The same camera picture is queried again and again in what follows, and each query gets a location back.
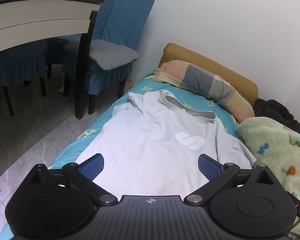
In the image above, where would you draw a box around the black garment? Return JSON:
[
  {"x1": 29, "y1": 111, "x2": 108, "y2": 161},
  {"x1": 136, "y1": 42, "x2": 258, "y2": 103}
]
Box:
[{"x1": 253, "y1": 98, "x2": 300, "y2": 134}]

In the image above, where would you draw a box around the patchwork pillow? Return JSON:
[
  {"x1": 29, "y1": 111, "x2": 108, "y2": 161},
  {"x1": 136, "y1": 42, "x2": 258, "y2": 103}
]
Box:
[{"x1": 150, "y1": 60, "x2": 254, "y2": 123}]

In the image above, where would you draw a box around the grey seat cushion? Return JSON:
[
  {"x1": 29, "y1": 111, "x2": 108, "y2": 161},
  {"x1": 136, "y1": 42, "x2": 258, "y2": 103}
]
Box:
[{"x1": 61, "y1": 39, "x2": 141, "y2": 71}]

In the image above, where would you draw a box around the blue covered chair under table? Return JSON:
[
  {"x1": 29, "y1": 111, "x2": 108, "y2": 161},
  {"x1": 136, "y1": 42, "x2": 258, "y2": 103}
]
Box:
[{"x1": 0, "y1": 40, "x2": 47, "y2": 116}]

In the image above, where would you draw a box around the white dark-trimmed table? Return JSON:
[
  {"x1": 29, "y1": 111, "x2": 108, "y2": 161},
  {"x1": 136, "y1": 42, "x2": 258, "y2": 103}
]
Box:
[{"x1": 0, "y1": 0, "x2": 104, "y2": 119}]

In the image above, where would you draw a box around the mustard yellow headboard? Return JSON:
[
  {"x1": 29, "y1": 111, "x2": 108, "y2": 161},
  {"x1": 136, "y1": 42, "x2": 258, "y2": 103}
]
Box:
[{"x1": 159, "y1": 43, "x2": 258, "y2": 106}]

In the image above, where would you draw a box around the green fleece blanket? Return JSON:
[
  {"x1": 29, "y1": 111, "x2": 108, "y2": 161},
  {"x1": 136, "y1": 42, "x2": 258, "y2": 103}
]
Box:
[{"x1": 236, "y1": 116, "x2": 300, "y2": 239}]

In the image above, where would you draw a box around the teal patterned bed sheet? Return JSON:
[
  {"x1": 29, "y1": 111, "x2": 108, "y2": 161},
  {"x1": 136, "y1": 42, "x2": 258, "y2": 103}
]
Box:
[{"x1": 6, "y1": 88, "x2": 249, "y2": 239}]

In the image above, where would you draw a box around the white t-shirt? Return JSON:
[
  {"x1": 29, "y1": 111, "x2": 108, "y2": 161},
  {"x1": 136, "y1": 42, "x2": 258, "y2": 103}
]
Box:
[{"x1": 76, "y1": 90, "x2": 256, "y2": 198}]

